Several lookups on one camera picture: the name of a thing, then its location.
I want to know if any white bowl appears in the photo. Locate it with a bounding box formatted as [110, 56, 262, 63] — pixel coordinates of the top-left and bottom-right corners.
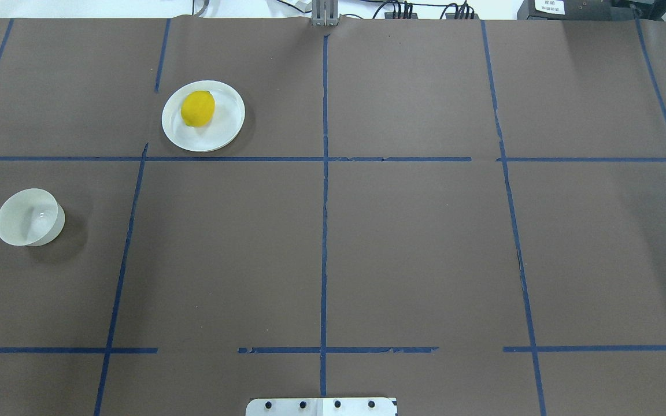
[0, 188, 66, 247]

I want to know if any brown paper table cover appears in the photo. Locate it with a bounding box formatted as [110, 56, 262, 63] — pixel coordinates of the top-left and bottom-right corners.
[0, 16, 666, 415]

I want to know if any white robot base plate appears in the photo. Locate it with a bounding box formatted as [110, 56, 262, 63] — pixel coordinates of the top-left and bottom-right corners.
[245, 397, 398, 415]

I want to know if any black box device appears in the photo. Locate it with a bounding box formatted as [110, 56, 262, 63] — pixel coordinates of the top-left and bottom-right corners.
[516, 1, 635, 21]

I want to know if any yellow lemon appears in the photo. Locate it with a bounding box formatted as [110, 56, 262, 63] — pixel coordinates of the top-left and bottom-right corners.
[180, 91, 215, 128]

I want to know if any white round plate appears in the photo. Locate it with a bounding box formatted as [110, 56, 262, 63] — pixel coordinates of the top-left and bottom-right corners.
[161, 80, 246, 152]

